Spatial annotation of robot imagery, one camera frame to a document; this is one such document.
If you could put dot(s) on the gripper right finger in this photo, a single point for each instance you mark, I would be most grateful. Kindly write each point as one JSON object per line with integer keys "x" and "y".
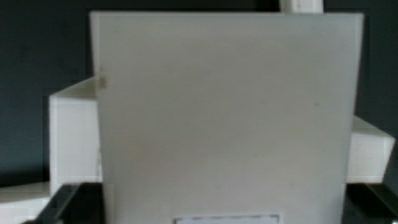
{"x": 371, "y": 205}

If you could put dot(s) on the white cabinet top with knob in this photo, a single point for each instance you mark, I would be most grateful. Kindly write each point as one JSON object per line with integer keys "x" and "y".
{"x": 301, "y": 6}

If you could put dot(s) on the white right fence rail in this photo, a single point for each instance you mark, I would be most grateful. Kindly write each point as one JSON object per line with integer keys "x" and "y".
{"x": 24, "y": 200}

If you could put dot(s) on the white cabinet body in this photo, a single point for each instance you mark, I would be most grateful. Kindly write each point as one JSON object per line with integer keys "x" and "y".
{"x": 76, "y": 156}

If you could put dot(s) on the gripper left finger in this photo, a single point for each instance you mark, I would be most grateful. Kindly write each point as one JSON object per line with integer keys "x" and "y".
{"x": 76, "y": 206}

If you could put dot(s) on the white door panel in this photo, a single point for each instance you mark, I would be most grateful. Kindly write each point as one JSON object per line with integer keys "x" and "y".
{"x": 227, "y": 96}

